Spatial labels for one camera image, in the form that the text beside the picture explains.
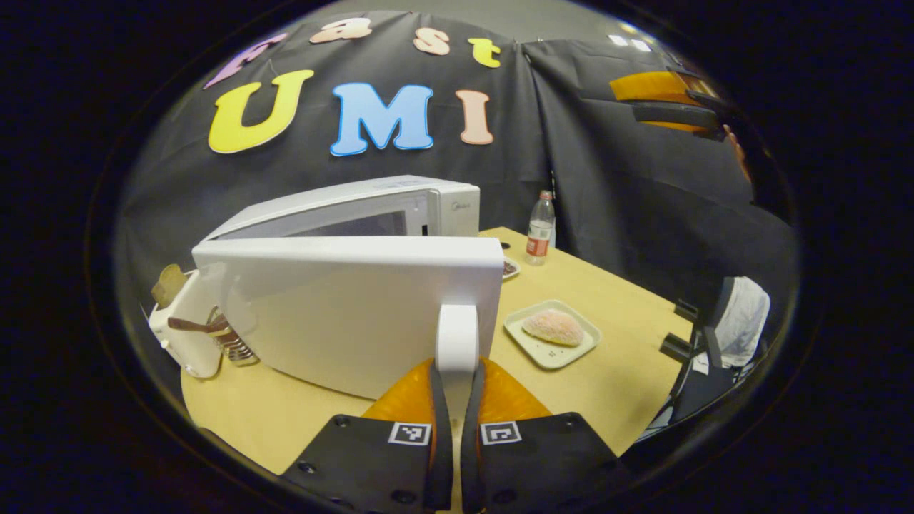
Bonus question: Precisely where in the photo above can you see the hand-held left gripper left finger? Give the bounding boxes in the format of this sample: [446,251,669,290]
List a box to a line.
[282,357,455,514]

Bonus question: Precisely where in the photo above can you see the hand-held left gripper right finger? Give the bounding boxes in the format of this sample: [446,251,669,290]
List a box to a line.
[461,357,633,514]

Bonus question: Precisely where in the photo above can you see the pink round bun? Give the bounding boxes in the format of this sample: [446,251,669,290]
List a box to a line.
[522,308,585,348]

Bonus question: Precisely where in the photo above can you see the white microwave oven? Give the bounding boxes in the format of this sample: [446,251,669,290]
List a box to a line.
[191,175,505,400]

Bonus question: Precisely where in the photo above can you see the small ceiling light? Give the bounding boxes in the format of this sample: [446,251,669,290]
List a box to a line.
[607,32,652,53]

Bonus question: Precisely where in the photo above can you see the black backdrop cloth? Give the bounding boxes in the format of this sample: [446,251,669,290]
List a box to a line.
[114,11,800,322]

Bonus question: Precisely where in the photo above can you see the pale green square tray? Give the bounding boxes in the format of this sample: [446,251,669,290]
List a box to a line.
[503,299,602,371]

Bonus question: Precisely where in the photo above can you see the white garment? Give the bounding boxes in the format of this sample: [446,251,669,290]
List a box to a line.
[714,277,772,368]

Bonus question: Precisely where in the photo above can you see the clear water bottle red label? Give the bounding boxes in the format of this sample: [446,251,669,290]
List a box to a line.
[526,190,556,266]

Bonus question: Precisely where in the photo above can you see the clear ribbed jar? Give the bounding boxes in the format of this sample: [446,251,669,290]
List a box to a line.
[207,306,259,367]

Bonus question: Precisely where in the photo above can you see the black office chair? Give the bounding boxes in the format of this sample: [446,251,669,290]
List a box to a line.
[643,275,772,438]

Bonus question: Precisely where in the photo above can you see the white toaster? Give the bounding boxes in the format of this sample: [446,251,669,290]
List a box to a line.
[148,270,229,379]

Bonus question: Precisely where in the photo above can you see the brown spoon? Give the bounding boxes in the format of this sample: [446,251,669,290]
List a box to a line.
[168,316,231,336]

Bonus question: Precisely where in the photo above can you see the brown bread slice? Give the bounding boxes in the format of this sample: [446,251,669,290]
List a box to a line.
[151,264,188,309]

